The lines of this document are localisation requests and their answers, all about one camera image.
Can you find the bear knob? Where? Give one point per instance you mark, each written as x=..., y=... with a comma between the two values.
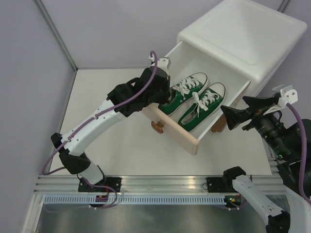
x=157, y=126

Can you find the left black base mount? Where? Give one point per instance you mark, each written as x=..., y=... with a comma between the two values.
x=112, y=182

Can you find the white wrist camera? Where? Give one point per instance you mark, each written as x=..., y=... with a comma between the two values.
x=162, y=63
x=287, y=95

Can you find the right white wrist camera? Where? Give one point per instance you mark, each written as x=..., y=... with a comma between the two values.
x=287, y=95

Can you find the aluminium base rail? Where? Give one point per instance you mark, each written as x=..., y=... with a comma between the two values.
x=152, y=185

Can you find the beige drawer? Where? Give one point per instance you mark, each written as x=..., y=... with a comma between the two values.
x=175, y=126

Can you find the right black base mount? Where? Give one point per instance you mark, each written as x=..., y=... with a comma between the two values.
x=215, y=185

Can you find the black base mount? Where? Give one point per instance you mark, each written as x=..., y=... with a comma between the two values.
x=112, y=182
x=215, y=185

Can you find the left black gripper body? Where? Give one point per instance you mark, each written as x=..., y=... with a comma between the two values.
x=161, y=97

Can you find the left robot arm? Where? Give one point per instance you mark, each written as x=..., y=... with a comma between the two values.
x=126, y=98

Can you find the green sneaker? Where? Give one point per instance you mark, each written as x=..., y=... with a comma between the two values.
x=203, y=106
x=182, y=91

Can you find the white cabinet shell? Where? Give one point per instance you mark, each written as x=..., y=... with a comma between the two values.
x=239, y=43

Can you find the white slotted cable duct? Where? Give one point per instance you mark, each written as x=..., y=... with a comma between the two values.
x=136, y=199

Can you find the brown drawer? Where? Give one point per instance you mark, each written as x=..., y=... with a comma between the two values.
x=219, y=126

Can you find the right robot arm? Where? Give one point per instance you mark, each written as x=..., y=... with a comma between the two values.
x=284, y=203

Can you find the right aluminium frame rail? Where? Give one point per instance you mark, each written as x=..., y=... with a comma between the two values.
x=269, y=153

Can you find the left corner aluminium post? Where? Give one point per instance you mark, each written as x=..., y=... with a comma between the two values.
x=53, y=29

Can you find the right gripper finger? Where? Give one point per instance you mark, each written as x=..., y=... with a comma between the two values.
x=234, y=117
x=259, y=102

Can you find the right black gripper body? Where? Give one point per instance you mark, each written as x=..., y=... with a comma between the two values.
x=271, y=127

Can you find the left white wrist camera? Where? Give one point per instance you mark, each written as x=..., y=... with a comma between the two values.
x=162, y=63

